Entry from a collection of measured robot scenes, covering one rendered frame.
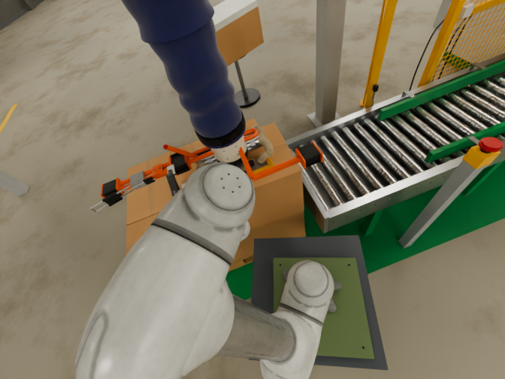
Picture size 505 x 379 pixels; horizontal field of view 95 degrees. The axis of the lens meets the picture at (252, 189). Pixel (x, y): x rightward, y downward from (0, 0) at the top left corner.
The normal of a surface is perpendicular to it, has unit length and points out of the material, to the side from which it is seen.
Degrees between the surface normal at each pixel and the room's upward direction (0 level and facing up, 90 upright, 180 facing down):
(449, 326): 0
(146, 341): 39
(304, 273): 6
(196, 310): 67
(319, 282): 4
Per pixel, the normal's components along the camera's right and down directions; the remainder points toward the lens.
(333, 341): -0.17, -0.51
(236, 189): 0.39, -0.43
